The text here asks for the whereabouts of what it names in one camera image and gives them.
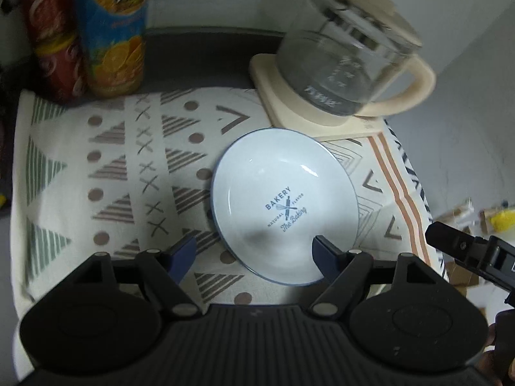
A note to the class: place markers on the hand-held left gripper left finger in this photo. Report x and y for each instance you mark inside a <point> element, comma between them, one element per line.
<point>183,255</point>

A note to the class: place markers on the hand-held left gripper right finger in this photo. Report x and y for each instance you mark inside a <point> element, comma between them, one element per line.
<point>324,255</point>

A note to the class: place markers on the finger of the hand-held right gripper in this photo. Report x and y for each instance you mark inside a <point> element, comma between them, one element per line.
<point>458,245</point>

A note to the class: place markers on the small blue-rimmed deep plate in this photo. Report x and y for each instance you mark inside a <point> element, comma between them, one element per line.
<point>277,177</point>

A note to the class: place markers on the person's right hand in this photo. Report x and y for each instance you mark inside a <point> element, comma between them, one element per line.
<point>487,354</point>

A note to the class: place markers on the yellow packet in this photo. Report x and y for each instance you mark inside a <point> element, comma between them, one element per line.
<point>503,221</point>

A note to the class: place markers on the patterned fringed cloth mat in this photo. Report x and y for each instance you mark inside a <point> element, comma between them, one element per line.
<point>120,148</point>

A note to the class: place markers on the cream kettle base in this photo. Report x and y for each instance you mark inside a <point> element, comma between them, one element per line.
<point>277,92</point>

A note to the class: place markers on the glass electric kettle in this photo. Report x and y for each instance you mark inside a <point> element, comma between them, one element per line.
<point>342,56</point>

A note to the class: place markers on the orange juice bottle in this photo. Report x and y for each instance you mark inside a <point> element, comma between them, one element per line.
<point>114,48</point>

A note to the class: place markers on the red drink can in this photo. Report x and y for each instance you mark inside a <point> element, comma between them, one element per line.
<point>48,4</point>
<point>62,72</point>

